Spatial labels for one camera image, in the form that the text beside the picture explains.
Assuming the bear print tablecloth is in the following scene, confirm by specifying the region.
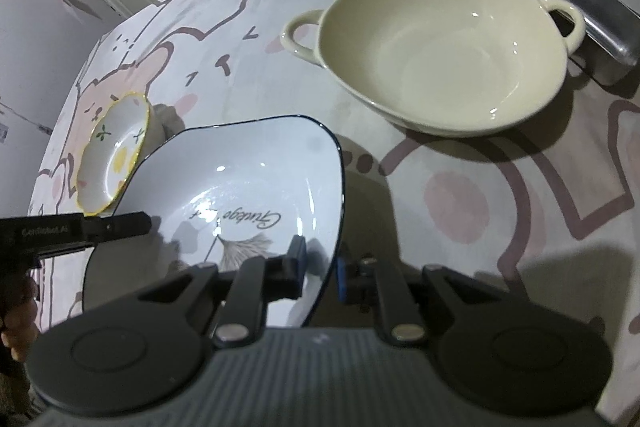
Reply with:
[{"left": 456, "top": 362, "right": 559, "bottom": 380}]
[{"left": 27, "top": 0, "right": 640, "bottom": 427}]

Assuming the rectangular steel tray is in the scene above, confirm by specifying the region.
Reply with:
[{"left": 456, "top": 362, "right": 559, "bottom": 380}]
[{"left": 510, "top": 0, "right": 640, "bottom": 86}]

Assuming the lemon print bowl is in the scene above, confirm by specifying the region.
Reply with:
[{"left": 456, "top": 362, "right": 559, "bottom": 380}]
[{"left": 75, "top": 91, "right": 152, "bottom": 215}]

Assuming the white blue-rimmed bowl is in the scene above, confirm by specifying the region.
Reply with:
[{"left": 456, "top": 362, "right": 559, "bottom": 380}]
[{"left": 82, "top": 114, "right": 347, "bottom": 328}]

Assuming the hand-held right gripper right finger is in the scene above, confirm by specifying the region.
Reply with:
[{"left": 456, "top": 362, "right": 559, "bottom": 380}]
[{"left": 336, "top": 254, "right": 501, "bottom": 348}]

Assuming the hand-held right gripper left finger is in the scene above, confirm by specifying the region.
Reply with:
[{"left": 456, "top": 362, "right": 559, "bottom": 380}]
[{"left": 135, "top": 235, "right": 307, "bottom": 348}]

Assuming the person's left hand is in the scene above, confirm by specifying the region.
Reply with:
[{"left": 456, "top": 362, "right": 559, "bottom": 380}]
[{"left": 0, "top": 274, "right": 40, "bottom": 364}]

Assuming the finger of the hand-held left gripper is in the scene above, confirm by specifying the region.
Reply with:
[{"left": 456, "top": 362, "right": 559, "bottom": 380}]
[{"left": 82, "top": 210, "right": 152, "bottom": 245}]

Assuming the cream two-handled bowl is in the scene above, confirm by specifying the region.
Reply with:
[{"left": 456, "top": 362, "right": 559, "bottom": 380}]
[{"left": 280, "top": 0, "right": 586, "bottom": 138}]

